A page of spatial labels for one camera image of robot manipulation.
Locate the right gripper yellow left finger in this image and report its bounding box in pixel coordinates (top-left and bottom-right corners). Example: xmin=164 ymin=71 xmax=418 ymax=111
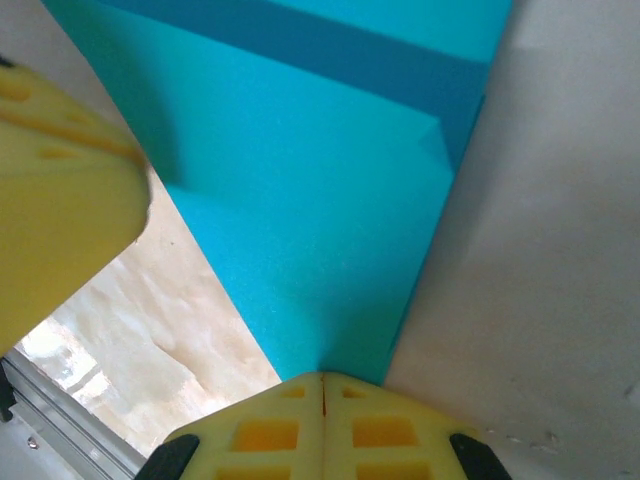
xmin=142 ymin=373 xmax=324 ymax=480

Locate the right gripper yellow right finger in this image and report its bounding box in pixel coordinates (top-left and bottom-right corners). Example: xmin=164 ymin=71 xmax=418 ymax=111
xmin=323 ymin=373 xmax=511 ymax=480

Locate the blue paper sheet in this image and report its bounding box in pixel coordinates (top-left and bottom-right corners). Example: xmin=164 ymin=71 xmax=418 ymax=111
xmin=42 ymin=0 xmax=516 ymax=386

